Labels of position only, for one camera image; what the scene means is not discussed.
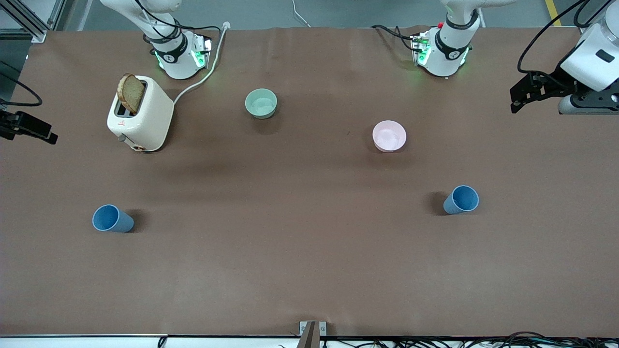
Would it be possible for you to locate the blue plastic cup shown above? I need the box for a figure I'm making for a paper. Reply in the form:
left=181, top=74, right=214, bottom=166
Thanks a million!
left=443, top=185, right=480, bottom=215
left=92, top=204, right=135, bottom=233

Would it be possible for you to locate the brown bread slice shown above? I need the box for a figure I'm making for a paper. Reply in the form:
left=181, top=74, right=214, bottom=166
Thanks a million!
left=118, top=73, right=146, bottom=115

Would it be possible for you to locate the cream white toaster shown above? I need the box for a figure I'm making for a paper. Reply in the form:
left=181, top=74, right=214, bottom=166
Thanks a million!
left=107, top=75, right=175, bottom=153

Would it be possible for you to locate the pink bowl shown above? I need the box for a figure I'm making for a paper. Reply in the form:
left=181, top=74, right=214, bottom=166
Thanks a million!
left=372, top=120, right=407, bottom=153

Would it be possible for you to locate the green bowl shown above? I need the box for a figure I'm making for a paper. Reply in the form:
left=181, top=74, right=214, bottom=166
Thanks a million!
left=245, top=88, right=278, bottom=120

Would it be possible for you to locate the brown table cover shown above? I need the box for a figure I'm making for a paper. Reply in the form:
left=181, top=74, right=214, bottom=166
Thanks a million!
left=0, top=26, right=619, bottom=338

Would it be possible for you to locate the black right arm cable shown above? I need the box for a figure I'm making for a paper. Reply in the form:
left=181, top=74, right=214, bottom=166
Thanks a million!
left=0, top=72, right=43, bottom=108

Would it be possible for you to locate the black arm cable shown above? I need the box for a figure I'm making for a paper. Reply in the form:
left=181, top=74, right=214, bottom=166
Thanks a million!
left=517, top=0, right=611, bottom=74
left=0, top=72, right=43, bottom=108

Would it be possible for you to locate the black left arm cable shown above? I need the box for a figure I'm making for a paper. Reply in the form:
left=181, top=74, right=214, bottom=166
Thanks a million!
left=517, top=0, right=611, bottom=74

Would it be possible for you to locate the aluminium frame profile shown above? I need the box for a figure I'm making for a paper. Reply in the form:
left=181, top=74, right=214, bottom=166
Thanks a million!
left=0, top=0, right=67, bottom=43

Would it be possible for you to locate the black base power cable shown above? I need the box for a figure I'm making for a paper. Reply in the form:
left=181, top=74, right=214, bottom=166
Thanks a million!
left=371, top=24, right=420, bottom=52

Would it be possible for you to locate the white toaster power cable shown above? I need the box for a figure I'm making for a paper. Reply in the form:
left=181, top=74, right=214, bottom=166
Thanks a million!
left=173, top=22, right=231, bottom=105

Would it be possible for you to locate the thin white floor cable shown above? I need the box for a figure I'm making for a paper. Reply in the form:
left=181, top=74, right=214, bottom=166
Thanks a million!
left=292, top=0, right=311, bottom=28

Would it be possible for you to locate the black cable bundle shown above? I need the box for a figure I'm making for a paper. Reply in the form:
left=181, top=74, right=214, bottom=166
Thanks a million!
left=319, top=331, right=619, bottom=348

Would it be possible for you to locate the metal table clamp bracket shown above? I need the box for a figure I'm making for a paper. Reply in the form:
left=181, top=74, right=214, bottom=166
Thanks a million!
left=299, top=321, right=327, bottom=348

